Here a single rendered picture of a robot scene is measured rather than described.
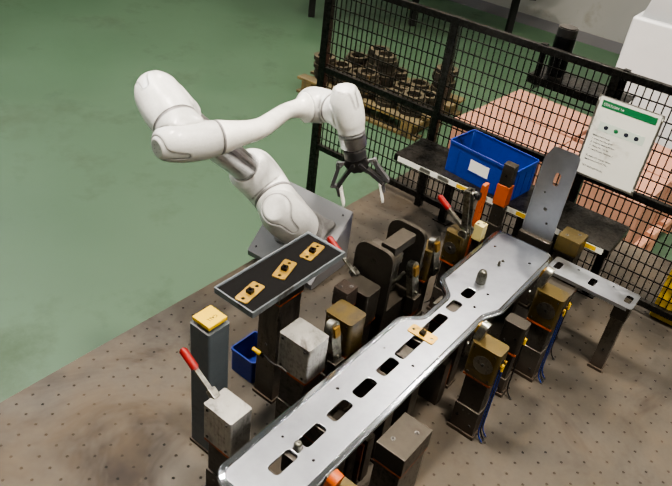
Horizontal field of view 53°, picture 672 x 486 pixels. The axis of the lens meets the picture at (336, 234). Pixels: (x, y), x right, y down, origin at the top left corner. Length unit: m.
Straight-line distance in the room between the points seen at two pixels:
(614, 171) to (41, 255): 2.81
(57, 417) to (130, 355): 0.29
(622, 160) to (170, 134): 1.56
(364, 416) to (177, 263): 2.21
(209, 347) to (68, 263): 2.20
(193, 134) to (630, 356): 1.67
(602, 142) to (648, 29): 2.66
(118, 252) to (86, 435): 1.91
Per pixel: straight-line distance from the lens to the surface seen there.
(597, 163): 2.62
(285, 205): 2.28
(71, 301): 3.55
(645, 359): 2.63
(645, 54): 5.22
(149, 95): 1.96
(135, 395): 2.12
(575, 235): 2.44
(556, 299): 2.13
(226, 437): 1.61
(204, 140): 1.87
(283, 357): 1.74
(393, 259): 1.88
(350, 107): 2.13
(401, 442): 1.62
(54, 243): 3.95
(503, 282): 2.20
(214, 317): 1.66
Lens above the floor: 2.27
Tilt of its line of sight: 35 degrees down
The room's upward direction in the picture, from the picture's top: 8 degrees clockwise
